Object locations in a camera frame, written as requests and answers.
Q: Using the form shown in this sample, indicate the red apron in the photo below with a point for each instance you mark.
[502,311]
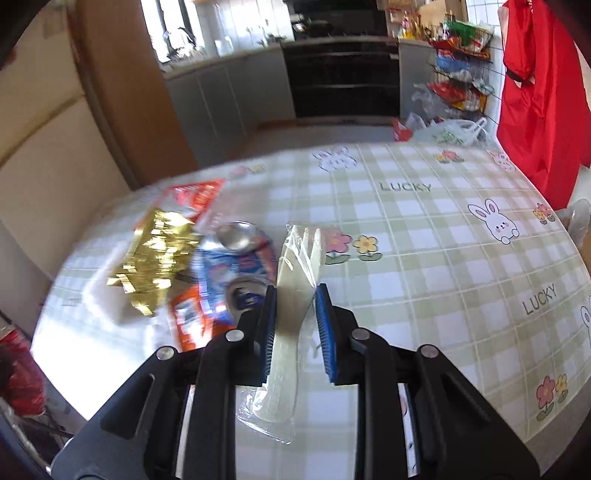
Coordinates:
[545,106]

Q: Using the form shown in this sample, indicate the white green-printed plastic bag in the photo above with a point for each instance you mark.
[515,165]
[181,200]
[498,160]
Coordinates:
[445,134]

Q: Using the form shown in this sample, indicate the steel lidded cooking pot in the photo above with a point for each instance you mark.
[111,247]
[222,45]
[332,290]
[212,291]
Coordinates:
[270,40]

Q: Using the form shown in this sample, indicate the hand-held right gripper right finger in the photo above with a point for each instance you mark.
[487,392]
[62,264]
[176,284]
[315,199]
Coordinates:
[323,332]

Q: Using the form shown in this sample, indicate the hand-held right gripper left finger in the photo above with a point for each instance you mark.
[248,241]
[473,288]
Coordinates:
[270,323]

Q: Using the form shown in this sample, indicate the white electric kettle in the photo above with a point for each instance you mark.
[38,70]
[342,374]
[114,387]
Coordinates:
[224,47]

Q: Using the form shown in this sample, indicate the orange red snack wrapper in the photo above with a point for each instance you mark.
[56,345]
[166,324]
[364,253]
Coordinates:
[189,323]

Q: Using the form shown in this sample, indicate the green checked rabbit tablecloth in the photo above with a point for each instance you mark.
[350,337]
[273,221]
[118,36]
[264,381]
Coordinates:
[415,277]

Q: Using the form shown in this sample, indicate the grey lower kitchen cabinets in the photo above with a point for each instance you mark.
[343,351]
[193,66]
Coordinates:
[231,97]

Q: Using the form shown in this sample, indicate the crushed blue drink can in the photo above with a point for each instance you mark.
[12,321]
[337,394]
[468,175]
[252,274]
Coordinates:
[231,267]

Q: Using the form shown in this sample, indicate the black wok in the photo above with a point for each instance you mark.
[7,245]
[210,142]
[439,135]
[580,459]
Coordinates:
[309,24]

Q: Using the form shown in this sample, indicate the translucent plastic bag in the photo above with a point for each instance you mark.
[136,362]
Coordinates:
[579,226]

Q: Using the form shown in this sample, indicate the gold foil wrapper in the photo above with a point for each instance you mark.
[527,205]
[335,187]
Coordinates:
[157,258]

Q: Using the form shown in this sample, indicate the narrow grey base cabinet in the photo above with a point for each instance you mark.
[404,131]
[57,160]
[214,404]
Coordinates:
[415,78]

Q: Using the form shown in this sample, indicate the group of condiment bottles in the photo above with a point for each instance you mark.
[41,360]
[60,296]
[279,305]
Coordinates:
[411,25]

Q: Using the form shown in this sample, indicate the red bag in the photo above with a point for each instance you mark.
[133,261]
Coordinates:
[21,374]

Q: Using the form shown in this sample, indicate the cream plastic cutlery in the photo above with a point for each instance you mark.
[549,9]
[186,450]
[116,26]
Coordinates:
[295,295]

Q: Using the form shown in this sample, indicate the red clear-window packet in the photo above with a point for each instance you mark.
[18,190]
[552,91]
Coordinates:
[194,196]

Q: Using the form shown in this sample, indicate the black built-in oven stove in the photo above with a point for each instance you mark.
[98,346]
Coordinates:
[341,69]

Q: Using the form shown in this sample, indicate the chrome kitchen faucet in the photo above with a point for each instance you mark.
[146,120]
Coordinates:
[178,37]

